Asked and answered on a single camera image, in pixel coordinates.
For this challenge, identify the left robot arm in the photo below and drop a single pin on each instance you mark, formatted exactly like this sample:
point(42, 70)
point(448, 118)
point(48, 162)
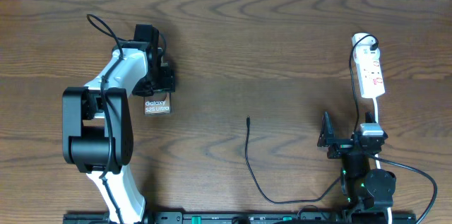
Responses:
point(97, 131)

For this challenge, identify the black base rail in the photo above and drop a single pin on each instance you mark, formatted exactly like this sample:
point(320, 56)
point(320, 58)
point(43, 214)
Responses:
point(309, 216)

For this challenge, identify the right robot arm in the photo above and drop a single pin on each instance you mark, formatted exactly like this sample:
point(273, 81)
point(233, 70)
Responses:
point(369, 190)

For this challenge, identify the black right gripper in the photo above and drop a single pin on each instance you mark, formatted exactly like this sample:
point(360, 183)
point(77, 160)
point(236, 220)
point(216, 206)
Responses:
point(340, 147)

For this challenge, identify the white power strip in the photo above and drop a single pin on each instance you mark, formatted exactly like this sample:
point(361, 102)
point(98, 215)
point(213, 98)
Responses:
point(369, 72)

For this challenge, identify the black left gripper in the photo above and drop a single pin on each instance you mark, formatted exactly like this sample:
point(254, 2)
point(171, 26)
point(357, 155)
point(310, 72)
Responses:
point(168, 85)

